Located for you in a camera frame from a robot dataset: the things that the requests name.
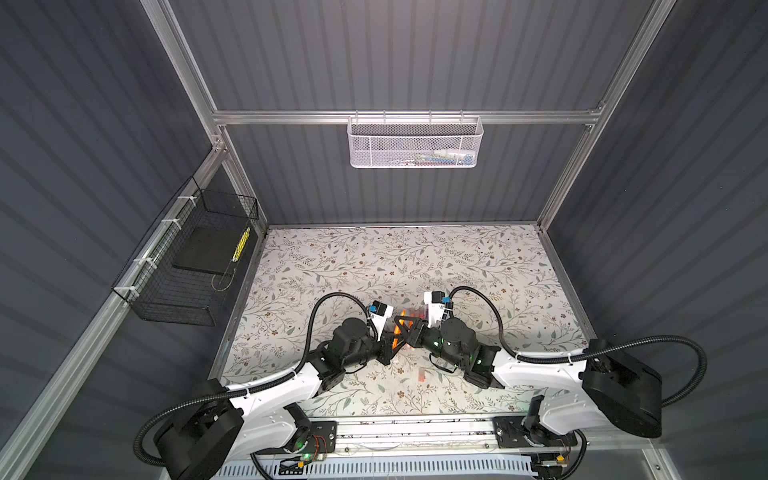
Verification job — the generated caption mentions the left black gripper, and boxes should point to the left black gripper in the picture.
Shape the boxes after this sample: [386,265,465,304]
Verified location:
[341,328,405,372]

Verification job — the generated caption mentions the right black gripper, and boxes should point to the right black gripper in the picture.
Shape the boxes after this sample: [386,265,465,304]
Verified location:
[394,314,464,371]

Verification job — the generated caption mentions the orange marker pen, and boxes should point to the orange marker pen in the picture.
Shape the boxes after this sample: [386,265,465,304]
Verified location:
[391,319,409,352]

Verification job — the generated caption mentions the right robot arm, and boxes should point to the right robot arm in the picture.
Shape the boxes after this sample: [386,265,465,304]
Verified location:
[388,316,662,438]

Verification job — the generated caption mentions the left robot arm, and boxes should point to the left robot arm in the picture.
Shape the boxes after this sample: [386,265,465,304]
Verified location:
[134,316,415,479]

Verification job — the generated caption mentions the items in white basket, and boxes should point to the items in white basket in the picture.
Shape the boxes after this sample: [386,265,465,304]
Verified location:
[398,149,477,168]

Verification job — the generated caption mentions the yellow marker in basket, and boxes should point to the yellow marker in basket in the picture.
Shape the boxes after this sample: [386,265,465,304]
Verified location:
[231,227,251,263]

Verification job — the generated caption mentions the black pad in basket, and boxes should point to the black pad in basket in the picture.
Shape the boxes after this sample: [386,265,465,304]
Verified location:
[172,227,243,275]

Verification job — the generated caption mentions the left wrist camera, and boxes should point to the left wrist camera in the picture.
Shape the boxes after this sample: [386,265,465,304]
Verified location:
[368,300,394,341]

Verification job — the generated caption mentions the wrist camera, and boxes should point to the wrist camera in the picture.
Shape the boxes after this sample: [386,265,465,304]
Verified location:
[368,300,394,341]
[424,291,451,328]

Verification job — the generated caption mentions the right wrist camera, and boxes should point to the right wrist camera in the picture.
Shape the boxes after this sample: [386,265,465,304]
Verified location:
[424,291,451,328]

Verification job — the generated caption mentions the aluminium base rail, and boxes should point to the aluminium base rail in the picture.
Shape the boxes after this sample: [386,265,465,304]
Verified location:
[173,413,601,463]

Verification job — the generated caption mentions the white wire mesh basket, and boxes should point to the white wire mesh basket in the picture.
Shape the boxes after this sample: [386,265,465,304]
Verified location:
[346,116,484,169]

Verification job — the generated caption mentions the black wire basket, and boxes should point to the black wire basket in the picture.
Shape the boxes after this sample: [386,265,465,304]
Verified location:
[113,178,260,327]

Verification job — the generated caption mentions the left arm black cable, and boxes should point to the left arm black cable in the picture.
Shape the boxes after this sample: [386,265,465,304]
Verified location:
[133,292,376,468]

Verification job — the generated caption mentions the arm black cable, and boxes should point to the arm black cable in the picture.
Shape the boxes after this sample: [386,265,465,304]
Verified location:
[133,292,376,468]
[448,285,709,409]

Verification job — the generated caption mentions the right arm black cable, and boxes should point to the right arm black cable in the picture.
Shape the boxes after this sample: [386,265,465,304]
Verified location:
[448,285,709,409]

